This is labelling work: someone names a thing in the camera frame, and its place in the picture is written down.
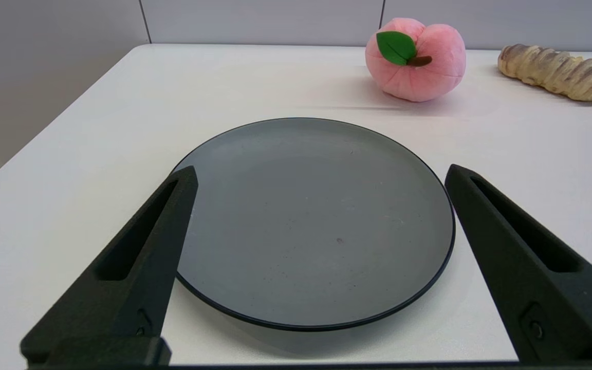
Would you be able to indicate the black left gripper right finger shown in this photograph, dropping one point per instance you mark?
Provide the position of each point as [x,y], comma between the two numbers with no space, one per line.
[512,257]

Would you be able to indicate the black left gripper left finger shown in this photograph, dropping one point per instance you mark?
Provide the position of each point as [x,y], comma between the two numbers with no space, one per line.
[136,272]

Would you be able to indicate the long striped bread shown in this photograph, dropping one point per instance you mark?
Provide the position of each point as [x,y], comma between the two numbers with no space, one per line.
[558,72]

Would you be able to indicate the dark grey round plate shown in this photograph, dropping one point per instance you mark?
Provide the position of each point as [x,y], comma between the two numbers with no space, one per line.
[316,221]

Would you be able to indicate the pink plush peach toy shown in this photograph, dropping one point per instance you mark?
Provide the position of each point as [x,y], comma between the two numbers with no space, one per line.
[429,77]

